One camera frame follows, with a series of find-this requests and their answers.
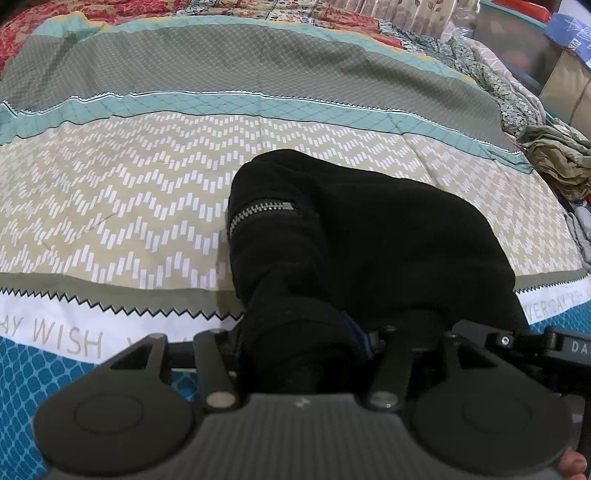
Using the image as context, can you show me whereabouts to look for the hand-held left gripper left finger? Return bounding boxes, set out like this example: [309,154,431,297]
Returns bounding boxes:
[110,329,238,412]

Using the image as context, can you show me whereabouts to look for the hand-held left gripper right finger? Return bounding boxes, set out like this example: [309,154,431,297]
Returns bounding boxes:
[344,316,506,412]

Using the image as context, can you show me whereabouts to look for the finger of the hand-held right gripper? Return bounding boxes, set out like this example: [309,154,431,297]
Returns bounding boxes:
[450,319,552,358]

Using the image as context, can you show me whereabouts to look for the black pants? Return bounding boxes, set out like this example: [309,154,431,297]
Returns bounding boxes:
[226,148,531,398]

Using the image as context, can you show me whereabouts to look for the person's right hand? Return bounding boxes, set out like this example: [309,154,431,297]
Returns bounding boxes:
[555,450,591,480]

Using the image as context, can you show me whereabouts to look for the grey cloth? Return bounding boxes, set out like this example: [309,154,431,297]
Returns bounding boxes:
[563,205,591,273]

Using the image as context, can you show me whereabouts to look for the crumpled olive garment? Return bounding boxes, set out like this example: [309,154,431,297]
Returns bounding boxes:
[517,119,591,201]

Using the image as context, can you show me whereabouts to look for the striped zigzag bedsheet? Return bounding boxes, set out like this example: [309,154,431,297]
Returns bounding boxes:
[0,11,591,480]

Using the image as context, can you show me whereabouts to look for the grey patterned blanket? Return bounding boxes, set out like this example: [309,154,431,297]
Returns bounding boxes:
[381,21,548,137]

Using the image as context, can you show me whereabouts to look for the cardboard box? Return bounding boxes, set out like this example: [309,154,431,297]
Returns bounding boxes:
[539,51,591,132]

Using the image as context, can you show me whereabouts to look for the clear plastic storage box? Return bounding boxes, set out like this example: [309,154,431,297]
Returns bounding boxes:
[475,0,557,90]

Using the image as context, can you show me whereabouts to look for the blue printed cloth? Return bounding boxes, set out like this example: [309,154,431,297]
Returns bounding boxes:
[545,11,591,52]

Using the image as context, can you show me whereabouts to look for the beige leaf print curtain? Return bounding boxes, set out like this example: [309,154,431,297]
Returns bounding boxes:
[358,0,481,40]

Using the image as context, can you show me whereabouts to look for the red floral patchwork quilt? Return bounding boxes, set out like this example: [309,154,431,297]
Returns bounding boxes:
[0,0,416,77]

